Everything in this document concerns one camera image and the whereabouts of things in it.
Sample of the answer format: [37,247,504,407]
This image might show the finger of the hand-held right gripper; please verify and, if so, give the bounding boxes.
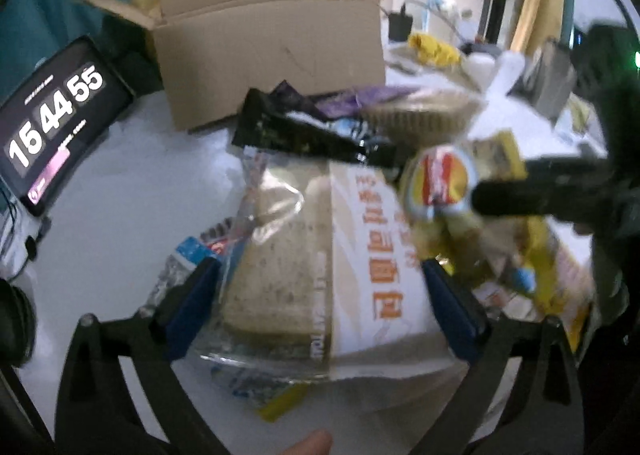
[522,158,608,182]
[470,178,603,227]

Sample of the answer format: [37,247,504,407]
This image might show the person's left hand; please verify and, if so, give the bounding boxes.
[280,429,333,455]

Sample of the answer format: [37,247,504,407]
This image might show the purple snack packet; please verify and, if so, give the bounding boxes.
[272,80,416,118]

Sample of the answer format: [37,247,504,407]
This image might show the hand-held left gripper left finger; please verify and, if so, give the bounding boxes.
[55,257,223,455]

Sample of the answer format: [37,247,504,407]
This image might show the brown muffin in clear pack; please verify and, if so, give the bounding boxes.
[360,88,486,148]

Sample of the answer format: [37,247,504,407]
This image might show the packet with yellow corner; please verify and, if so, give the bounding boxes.
[210,365,311,423]

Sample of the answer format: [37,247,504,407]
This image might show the black snack packet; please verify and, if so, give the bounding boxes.
[232,88,416,168]

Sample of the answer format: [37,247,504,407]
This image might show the yellow plastic bag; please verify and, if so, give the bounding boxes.
[407,32,463,67]

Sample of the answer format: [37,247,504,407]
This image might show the black headphones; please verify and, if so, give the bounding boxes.
[0,277,36,366]

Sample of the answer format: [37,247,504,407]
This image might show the cardboard box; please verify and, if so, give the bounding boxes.
[75,0,418,133]

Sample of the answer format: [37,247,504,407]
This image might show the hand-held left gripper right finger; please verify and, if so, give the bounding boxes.
[415,259,586,455]

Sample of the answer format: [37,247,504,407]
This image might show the grey metal box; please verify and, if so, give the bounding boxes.
[522,38,581,121]

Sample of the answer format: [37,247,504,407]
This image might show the sandwich bread packet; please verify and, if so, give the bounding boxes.
[192,148,468,381]

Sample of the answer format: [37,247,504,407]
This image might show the black power adapter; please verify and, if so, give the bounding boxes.
[389,12,413,42]

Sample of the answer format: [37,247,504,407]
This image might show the black cable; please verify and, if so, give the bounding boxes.
[0,190,51,281]

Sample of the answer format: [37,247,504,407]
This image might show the yellow chip bag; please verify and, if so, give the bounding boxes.
[400,130,596,336]

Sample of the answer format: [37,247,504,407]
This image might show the tablet with clock display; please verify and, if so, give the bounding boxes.
[0,35,136,217]

